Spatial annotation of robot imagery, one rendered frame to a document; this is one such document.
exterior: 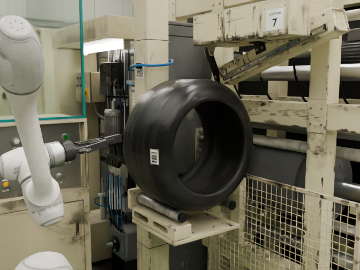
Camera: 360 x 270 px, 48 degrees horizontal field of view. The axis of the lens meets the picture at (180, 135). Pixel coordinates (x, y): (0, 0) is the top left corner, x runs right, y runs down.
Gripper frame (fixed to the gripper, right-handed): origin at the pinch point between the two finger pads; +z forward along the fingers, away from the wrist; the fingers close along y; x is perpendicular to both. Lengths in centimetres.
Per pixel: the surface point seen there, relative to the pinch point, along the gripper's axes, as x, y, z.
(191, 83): -16.7, -8.1, 34.6
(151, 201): 35.1, 11.2, 19.2
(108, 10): -150, 980, 500
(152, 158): 8.7, -10.1, 10.8
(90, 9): -155, 971, 438
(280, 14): -39, -32, 63
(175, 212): 34.9, -8.3, 19.3
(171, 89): -15.3, -4.6, 26.7
